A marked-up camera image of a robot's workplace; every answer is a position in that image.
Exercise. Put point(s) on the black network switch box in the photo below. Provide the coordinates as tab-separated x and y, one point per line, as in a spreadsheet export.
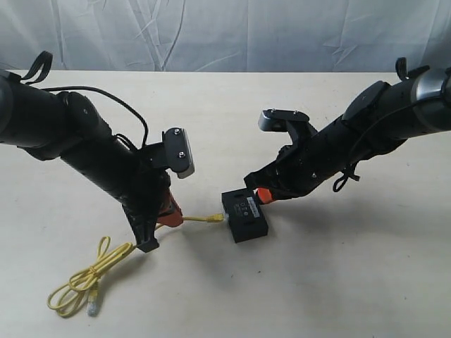
245	218

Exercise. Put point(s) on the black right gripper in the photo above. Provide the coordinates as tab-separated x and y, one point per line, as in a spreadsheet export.
300	169

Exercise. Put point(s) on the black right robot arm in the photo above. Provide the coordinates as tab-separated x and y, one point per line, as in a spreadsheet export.
378	121

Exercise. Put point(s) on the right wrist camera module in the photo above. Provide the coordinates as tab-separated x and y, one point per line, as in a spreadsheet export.
295	123

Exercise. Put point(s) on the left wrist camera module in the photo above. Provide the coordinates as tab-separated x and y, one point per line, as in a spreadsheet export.
172	153

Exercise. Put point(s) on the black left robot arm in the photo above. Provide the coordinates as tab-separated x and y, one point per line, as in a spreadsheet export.
61	122

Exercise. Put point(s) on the grey wrinkled backdrop cloth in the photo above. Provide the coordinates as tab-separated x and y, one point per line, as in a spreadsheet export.
226	36

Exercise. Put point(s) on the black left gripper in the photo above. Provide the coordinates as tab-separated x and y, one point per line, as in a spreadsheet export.
133	182

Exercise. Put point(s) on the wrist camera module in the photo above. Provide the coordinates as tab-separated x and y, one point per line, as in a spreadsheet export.
172	153
295	123

